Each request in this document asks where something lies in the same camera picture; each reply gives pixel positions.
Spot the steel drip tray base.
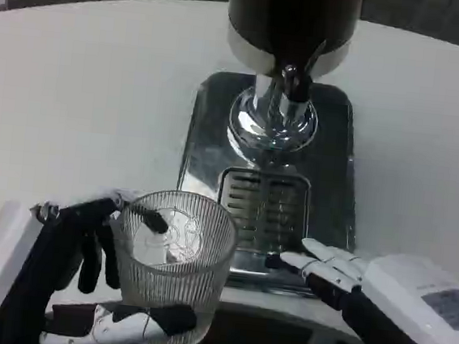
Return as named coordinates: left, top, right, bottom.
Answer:
left=168, top=68, right=372, bottom=302

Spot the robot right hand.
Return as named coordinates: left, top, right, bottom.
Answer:
left=257, top=234, right=459, bottom=344

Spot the black slotted drip grid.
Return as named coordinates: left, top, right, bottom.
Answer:
left=212, top=165, right=314, bottom=256

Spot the clear ribbed glass cup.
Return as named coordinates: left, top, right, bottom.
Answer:
left=97, top=184, right=241, bottom=344

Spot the black steel drink dispenser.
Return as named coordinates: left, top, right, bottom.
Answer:
left=215, top=0, right=361, bottom=158

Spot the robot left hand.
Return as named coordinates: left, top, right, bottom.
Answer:
left=0, top=176, right=210, bottom=344

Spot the black dispenser tap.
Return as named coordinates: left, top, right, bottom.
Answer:
left=277, top=62, right=316, bottom=126

